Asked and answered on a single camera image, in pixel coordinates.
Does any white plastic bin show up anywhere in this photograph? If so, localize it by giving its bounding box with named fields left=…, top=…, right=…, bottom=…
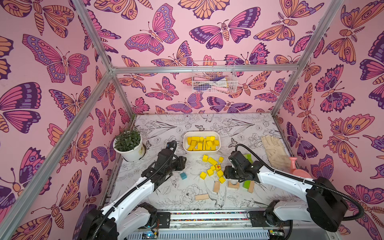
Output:
left=183, top=131, right=222, bottom=154

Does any wire basket on wall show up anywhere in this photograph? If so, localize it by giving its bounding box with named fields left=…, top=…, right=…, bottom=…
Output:
left=191, top=65, right=238, bottom=94

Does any natural wood arch block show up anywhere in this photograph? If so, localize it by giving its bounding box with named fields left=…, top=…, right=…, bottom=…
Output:
left=228, top=182, right=240, bottom=190

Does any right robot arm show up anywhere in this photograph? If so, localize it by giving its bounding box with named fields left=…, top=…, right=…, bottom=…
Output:
left=224, top=150, right=365, bottom=232

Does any pink watering can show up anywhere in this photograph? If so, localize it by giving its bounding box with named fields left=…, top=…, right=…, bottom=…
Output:
left=289, top=157, right=311, bottom=179

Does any natural wood block upright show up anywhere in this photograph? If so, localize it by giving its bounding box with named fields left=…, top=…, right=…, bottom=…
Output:
left=213, top=182, right=221, bottom=194

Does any teal block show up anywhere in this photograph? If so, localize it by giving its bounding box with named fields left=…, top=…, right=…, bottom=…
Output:
left=180, top=172, right=187, bottom=180

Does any long natural wood block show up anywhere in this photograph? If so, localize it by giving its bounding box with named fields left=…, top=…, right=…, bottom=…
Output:
left=195, top=194, right=210, bottom=201

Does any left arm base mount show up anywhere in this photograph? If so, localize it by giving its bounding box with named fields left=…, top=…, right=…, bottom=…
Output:
left=142, top=212, right=171, bottom=229

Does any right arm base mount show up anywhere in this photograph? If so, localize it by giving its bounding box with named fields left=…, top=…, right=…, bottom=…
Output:
left=247, top=211, right=293, bottom=228

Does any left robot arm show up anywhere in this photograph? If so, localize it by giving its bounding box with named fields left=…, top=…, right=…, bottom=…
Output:
left=76, top=141, right=187, bottom=240

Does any beige work glove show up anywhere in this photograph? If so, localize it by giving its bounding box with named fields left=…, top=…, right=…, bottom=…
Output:
left=261, top=136, right=291, bottom=171

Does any green rectangular block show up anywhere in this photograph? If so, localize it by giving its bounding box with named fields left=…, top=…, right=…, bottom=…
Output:
left=243, top=181, right=251, bottom=190

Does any potted green plant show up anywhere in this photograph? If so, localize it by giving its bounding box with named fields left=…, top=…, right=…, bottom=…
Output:
left=113, top=129, right=146, bottom=162

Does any light green block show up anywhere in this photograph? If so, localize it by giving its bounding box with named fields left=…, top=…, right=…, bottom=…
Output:
left=244, top=154, right=253, bottom=164

